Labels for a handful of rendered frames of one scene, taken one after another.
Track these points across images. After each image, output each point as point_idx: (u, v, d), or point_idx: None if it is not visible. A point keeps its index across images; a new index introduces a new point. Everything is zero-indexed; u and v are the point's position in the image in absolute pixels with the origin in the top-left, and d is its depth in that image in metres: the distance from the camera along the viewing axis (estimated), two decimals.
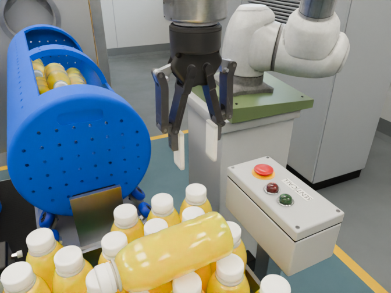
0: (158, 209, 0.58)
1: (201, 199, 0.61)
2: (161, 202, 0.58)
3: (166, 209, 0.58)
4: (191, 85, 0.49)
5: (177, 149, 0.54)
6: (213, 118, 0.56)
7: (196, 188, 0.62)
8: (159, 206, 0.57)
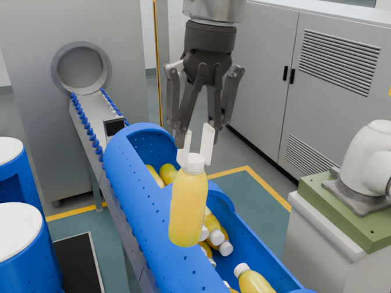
0: None
1: (199, 168, 0.57)
2: None
3: None
4: (201, 83, 0.50)
5: (182, 147, 0.55)
6: (210, 122, 0.56)
7: (195, 156, 0.58)
8: None
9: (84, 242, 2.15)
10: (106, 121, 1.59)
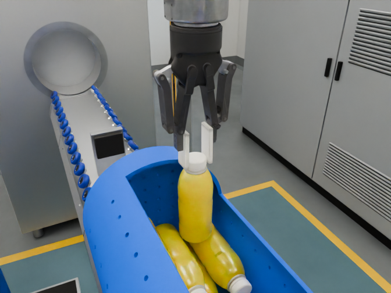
0: None
1: (201, 168, 0.57)
2: None
3: None
4: (192, 86, 0.49)
5: (182, 149, 0.55)
6: (208, 120, 0.56)
7: (196, 156, 0.58)
8: None
9: None
10: (95, 135, 1.02)
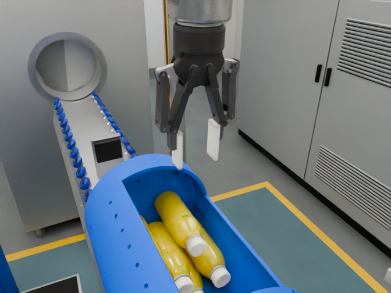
0: None
1: (197, 252, 0.70)
2: None
3: None
4: (192, 85, 0.49)
5: (176, 149, 0.54)
6: (215, 117, 0.56)
7: (199, 247, 0.68)
8: None
9: (71, 290, 1.68)
10: (95, 141, 1.12)
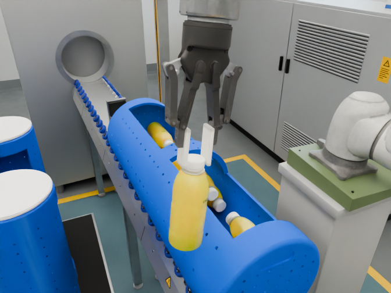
0: (190, 165, 0.56)
1: None
2: (194, 160, 0.57)
3: (198, 167, 0.56)
4: (199, 81, 0.51)
5: (182, 146, 0.55)
6: (210, 121, 0.56)
7: None
8: (192, 162, 0.56)
9: (88, 222, 2.25)
10: (109, 102, 1.69)
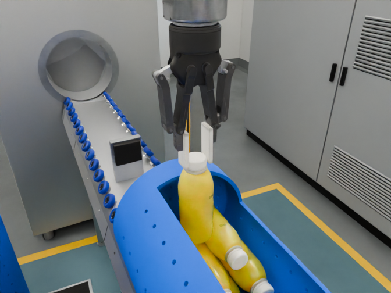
0: (192, 166, 0.56)
1: (237, 264, 0.65)
2: (195, 160, 0.57)
3: (201, 166, 0.57)
4: (192, 85, 0.49)
5: (182, 149, 0.55)
6: (208, 120, 0.56)
7: (241, 260, 0.63)
8: (194, 163, 0.56)
9: None
10: (114, 143, 1.06)
